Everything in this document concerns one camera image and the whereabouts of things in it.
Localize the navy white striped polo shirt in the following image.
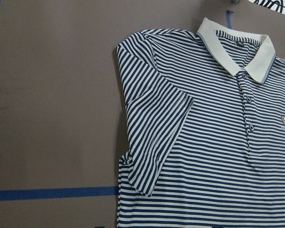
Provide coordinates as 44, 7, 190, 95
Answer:
116, 19, 285, 228

